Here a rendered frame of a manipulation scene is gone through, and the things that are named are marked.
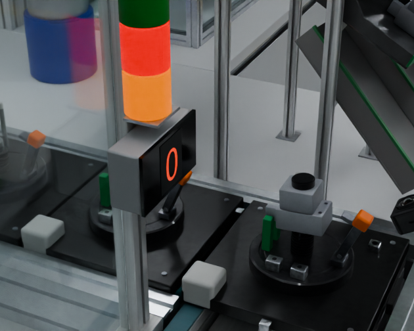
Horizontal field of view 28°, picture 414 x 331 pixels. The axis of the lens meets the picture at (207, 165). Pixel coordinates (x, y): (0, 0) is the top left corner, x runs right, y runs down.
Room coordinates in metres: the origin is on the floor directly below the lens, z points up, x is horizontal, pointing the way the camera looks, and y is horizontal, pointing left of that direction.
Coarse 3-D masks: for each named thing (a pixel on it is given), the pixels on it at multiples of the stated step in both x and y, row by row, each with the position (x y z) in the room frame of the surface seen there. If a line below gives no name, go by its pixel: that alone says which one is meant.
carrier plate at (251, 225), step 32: (256, 224) 0.98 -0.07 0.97; (224, 256) 0.91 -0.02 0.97; (384, 256) 0.91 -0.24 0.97; (224, 288) 0.84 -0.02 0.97; (256, 288) 0.84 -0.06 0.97; (352, 288) 0.84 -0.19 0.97; (384, 288) 0.84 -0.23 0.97; (256, 320) 0.79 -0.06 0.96; (288, 320) 0.78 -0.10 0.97; (320, 320) 0.78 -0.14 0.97; (352, 320) 0.78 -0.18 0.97
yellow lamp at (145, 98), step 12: (168, 72) 0.76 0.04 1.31; (132, 84) 0.75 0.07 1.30; (144, 84) 0.75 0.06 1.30; (156, 84) 0.75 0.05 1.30; (168, 84) 0.76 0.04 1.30; (132, 96) 0.75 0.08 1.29; (144, 96) 0.75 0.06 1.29; (156, 96) 0.75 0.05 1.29; (168, 96) 0.76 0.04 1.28; (132, 108) 0.75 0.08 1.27; (144, 108) 0.75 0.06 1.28; (156, 108) 0.75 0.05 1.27; (168, 108) 0.76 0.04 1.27; (144, 120) 0.75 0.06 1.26
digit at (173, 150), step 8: (176, 136) 0.77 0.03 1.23; (168, 144) 0.75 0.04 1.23; (176, 144) 0.77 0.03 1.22; (160, 152) 0.74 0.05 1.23; (168, 152) 0.75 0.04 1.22; (176, 152) 0.77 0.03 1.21; (160, 160) 0.74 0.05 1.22; (168, 160) 0.75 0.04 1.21; (176, 160) 0.77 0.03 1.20; (168, 168) 0.75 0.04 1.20; (176, 168) 0.77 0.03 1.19; (168, 176) 0.75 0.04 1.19; (176, 176) 0.77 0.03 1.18; (168, 184) 0.75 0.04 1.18
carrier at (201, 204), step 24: (192, 192) 1.07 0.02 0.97; (216, 192) 1.07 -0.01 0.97; (168, 216) 0.96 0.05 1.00; (192, 216) 1.00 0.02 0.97; (216, 216) 1.00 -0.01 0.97; (168, 240) 0.94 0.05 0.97; (192, 240) 0.94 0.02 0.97; (216, 240) 0.97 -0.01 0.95; (168, 264) 0.89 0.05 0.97; (192, 264) 0.90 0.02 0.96; (168, 288) 0.84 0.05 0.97
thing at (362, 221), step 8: (344, 216) 0.86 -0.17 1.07; (352, 216) 0.87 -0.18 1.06; (360, 216) 0.85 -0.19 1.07; (368, 216) 0.86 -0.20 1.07; (352, 224) 0.85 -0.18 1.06; (360, 224) 0.85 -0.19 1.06; (368, 224) 0.85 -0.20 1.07; (352, 232) 0.86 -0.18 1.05; (360, 232) 0.85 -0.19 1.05; (344, 240) 0.86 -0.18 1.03; (352, 240) 0.86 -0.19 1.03; (344, 248) 0.86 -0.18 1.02; (336, 256) 0.86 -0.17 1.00; (344, 256) 0.86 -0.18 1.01
